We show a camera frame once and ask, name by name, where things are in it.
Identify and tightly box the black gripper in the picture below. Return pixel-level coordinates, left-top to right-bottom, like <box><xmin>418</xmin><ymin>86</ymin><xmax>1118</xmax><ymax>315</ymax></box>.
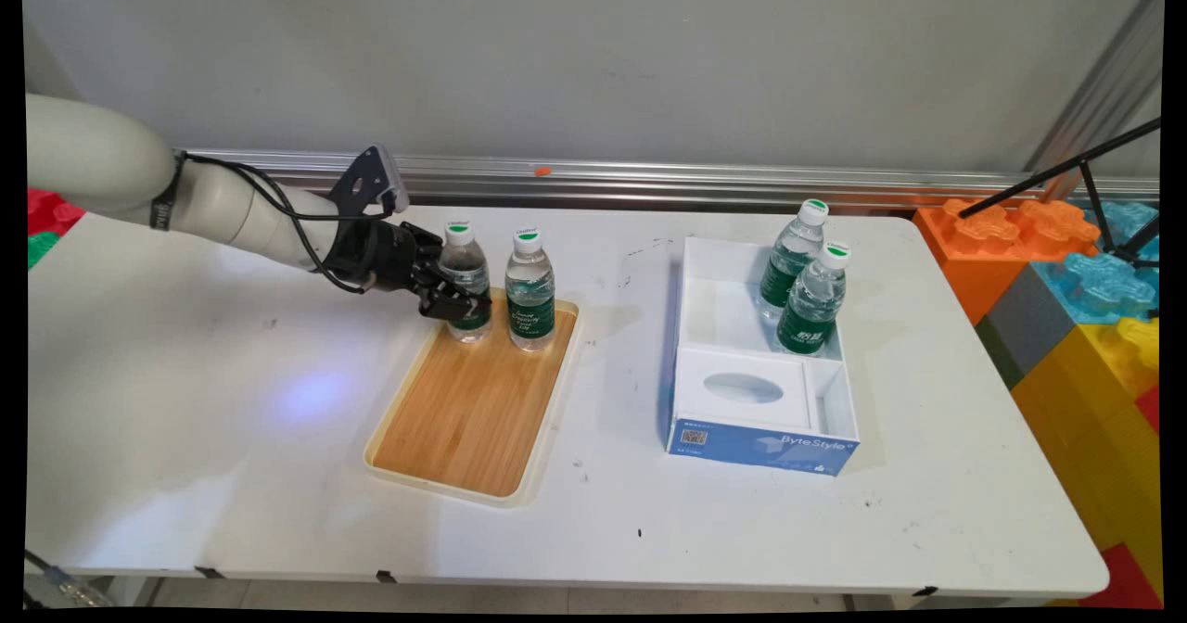
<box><xmin>325</xmin><ymin>221</ymin><xmax>493</xmax><ymax>324</ymax></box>

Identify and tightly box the water bottle English green label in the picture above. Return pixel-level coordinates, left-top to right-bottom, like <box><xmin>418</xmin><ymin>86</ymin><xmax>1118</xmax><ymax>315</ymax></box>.
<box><xmin>504</xmin><ymin>225</ymin><xmax>557</xmax><ymax>353</ymax></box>

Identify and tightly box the wooden tray with cream rim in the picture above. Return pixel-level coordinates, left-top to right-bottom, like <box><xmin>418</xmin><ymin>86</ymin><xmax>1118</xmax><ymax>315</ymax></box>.
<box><xmin>364</xmin><ymin>285</ymin><xmax>583</xmax><ymax>509</ymax></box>

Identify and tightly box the white and blue cardboard box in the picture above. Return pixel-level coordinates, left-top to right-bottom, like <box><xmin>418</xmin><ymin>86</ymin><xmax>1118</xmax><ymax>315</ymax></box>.
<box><xmin>666</xmin><ymin>235</ymin><xmax>862</xmax><ymax>478</ymax></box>

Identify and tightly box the orange foam block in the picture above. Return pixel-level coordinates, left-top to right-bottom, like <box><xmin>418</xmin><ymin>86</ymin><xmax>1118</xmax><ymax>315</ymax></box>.
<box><xmin>913</xmin><ymin>198</ymin><xmax>1104</xmax><ymax>327</ymax></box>

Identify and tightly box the grey foam block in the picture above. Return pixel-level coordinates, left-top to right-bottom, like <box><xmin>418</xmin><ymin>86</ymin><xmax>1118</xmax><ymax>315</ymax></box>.
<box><xmin>976</xmin><ymin>263</ymin><xmax>1081</xmax><ymax>392</ymax></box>

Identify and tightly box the blue foam block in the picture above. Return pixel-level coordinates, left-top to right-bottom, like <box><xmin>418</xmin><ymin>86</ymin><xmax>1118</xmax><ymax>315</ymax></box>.
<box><xmin>1034</xmin><ymin>201</ymin><xmax>1162</xmax><ymax>325</ymax></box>

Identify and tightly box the black tripod stand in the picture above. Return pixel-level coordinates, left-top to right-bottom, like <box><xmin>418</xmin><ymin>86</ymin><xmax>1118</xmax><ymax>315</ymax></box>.
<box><xmin>958</xmin><ymin>118</ymin><xmax>1162</xmax><ymax>268</ymax></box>

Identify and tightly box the red foam block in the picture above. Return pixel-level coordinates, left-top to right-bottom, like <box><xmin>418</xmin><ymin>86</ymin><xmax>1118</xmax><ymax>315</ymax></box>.
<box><xmin>1080</xmin><ymin>541</ymin><xmax>1165</xmax><ymax>610</ymax></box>

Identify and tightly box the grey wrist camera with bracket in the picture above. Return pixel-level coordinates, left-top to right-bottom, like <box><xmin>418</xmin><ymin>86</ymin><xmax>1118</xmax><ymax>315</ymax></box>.
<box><xmin>327</xmin><ymin>145</ymin><xmax>412</xmax><ymax>222</ymax></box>

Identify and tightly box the aluminium rail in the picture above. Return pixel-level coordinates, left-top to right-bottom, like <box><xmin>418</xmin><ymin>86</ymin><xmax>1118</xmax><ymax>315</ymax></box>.
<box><xmin>172</xmin><ymin>147</ymin><xmax>1160</xmax><ymax>213</ymax></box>

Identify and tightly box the grey cable with metal connector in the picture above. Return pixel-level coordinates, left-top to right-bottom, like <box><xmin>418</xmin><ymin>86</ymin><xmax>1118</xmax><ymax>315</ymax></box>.
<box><xmin>26</xmin><ymin>549</ymin><xmax>114</xmax><ymax>608</ymax></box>

